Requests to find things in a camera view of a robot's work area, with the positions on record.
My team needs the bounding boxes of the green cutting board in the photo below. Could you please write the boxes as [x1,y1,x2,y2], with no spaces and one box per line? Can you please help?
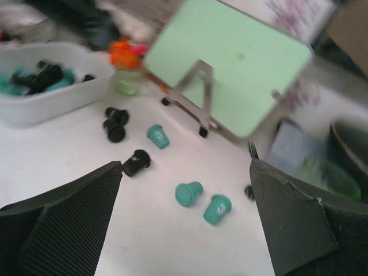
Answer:
[144,1,313,138]

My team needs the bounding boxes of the green glass cup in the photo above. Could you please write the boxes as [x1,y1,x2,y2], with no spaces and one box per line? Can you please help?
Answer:
[114,69,145,97]
[296,156,362,201]

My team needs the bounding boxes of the black coffee capsule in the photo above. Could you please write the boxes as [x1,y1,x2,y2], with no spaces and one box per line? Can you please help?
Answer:
[105,107,129,124]
[123,149,151,177]
[102,119,126,143]

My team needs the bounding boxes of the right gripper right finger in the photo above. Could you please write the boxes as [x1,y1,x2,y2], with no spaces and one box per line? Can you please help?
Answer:
[250,159,367,275]

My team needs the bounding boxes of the green glass cup right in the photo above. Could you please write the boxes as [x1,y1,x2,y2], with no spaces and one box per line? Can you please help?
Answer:
[296,156,362,201]

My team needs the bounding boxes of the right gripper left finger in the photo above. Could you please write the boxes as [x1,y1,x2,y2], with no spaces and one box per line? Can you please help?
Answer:
[1,161,122,275]

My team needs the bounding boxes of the white storage basket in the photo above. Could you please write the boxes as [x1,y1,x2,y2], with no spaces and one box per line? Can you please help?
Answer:
[1,42,114,125]

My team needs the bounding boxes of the green glass cup left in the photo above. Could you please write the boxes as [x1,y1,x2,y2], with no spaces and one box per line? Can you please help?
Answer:
[114,69,145,97]

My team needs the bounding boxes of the teal coffee capsule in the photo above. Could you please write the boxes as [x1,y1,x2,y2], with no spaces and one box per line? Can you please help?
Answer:
[204,194,232,226]
[147,124,170,150]
[175,181,204,207]

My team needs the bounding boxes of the dark fork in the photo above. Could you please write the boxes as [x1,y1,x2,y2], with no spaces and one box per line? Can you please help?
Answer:
[248,140,259,159]

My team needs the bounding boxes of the orange tangerine right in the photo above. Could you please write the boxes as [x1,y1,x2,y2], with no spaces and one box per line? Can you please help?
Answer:
[108,41,142,70]

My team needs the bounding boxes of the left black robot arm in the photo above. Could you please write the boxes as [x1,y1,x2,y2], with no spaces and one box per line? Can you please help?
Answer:
[25,0,121,51]

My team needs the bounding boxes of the black frying pan with lid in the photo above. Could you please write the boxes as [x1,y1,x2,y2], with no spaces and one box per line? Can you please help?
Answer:
[327,117,367,187]

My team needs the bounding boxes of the metal cutting board stand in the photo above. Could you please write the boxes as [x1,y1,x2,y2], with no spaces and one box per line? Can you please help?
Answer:
[161,60,214,138]

